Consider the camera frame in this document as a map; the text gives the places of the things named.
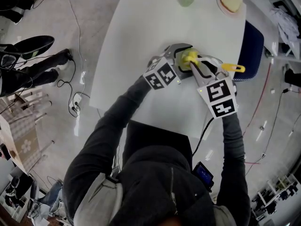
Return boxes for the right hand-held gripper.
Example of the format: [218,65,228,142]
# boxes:
[189,56,238,120]

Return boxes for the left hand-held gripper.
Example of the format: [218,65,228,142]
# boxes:
[143,43,196,91]

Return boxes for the pale green translucent cup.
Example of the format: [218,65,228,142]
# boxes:
[176,47,200,72]

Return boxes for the yellow brush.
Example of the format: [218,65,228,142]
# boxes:
[182,51,246,73]

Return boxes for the person's left forearm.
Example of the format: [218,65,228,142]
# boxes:
[94,75,153,136]

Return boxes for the person's right forearm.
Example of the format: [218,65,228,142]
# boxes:
[216,113,247,193]

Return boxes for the white table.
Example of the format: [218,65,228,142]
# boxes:
[89,0,247,140]

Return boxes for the dark blue chair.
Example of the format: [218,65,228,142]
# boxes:
[232,20,264,82]

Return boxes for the pink plate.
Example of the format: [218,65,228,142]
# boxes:
[216,0,245,17]

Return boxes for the white shelving rack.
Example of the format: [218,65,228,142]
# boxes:
[244,0,301,61]

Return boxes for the white crumpled cloth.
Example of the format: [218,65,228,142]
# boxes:
[269,7,301,44]

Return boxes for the black device with blue screen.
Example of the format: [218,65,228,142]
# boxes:
[192,161,214,193]

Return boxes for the white power strip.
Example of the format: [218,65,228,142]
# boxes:
[70,92,83,108]

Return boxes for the person's dark hooded jacket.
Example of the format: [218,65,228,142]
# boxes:
[62,121,251,226]

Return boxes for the low white shelf unit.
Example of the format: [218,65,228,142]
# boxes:
[251,173,300,220]

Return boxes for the black hard-shell backpack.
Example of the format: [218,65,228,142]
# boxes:
[13,35,55,56]

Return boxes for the checkered fabric box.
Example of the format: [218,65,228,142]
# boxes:
[0,102,47,174]

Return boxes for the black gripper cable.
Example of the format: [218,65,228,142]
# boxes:
[191,116,214,156]

